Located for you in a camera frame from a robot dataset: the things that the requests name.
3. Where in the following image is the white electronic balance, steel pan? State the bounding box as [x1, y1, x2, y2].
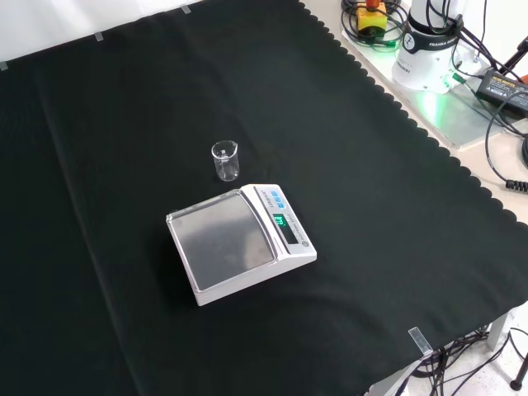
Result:
[165, 183, 318, 308]

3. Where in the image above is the black tripod leg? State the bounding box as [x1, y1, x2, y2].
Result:
[499, 35, 528, 76]

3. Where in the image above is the small clear glass beaker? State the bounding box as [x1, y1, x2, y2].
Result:
[210, 139, 242, 183]

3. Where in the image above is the grey table leg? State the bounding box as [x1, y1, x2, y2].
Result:
[486, 312, 511, 352]

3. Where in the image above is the black power adapter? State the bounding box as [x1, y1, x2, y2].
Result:
[474, 68, 528, 121]

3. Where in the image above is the grey metal base plate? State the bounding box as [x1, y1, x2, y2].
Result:
[340, 24, 528, 150]

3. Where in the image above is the black coiled cable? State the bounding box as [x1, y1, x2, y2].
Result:
[483, 102, 528, 191]

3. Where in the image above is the yellow stop button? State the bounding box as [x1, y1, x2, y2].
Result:
[356, 0, 388, 35]

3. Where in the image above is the black bench cloth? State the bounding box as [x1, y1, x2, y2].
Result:
[0, 0, 528, 396]

